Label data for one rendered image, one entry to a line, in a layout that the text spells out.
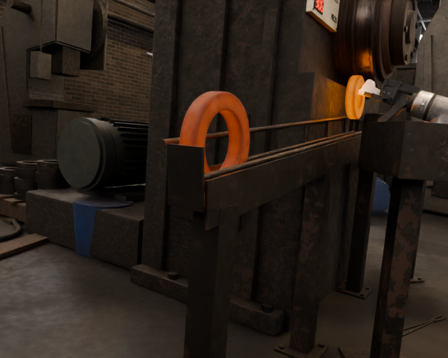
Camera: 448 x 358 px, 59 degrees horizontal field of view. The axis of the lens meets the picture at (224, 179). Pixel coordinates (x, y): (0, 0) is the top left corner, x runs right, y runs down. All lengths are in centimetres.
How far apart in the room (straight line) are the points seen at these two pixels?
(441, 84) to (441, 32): 50
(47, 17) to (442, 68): 441
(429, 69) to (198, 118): 397
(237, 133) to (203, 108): 13
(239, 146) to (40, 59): 455
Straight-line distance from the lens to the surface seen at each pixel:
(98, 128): 205
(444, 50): 454
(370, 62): 159
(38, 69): 519
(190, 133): 65
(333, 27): 157
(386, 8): 163
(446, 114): 145
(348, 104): 148
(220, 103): 70
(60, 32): 540
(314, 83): 131
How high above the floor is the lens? 66
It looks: 7 degrees down
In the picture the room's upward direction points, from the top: 4 degrees clockwise
